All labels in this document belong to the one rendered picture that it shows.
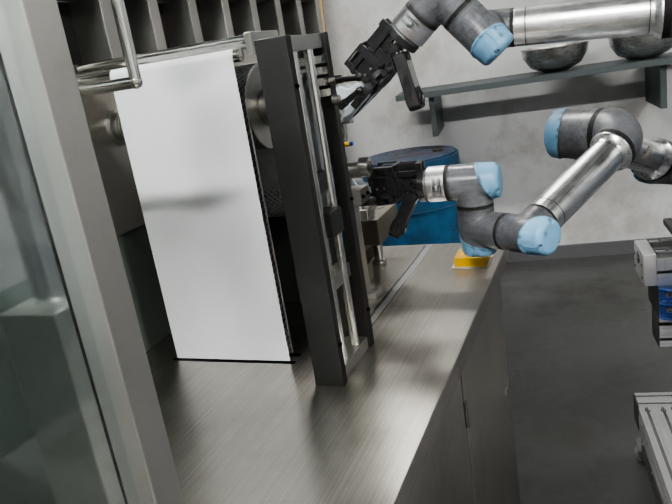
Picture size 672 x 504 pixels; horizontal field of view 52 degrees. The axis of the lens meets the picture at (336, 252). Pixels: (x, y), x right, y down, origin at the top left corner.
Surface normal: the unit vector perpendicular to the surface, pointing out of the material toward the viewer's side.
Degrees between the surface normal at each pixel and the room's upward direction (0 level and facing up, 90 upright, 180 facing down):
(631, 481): 0
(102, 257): 90
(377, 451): 0
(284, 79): 90
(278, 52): 90
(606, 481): 0
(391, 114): 90
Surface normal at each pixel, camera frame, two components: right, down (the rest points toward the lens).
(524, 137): -0.23, 0.31
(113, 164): 0.92, -0.04
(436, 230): 0.26, 0.23
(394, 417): -0.15, -0.95
